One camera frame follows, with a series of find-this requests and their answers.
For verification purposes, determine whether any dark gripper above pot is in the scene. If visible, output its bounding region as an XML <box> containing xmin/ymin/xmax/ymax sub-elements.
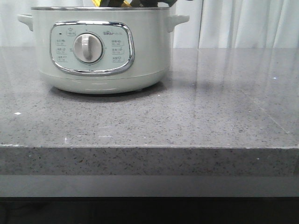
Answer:
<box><xmin>100</xmin><ymin>0</ymin><xmax>194</xmax><ymax>8</ymax></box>

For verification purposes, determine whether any yellow corn cob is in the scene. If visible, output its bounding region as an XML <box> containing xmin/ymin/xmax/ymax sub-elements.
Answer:
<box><xmin>92</xmin><ymin>0</ymin><xmax>131</xmax><ymax>7</ymax></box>

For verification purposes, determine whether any pale green electric cooking pot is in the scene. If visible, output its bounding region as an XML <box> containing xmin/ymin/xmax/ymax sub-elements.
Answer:
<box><xmin>17</xmin><ymin>7</ymin><xmax>189</xmax><ymax>94</ymax></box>

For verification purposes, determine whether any white pleated curtain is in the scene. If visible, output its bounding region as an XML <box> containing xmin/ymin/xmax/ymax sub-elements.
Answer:
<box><xmin>0</xmin><ymin>0</ymin><xmax>299</xmax><ymax>48</ymax></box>

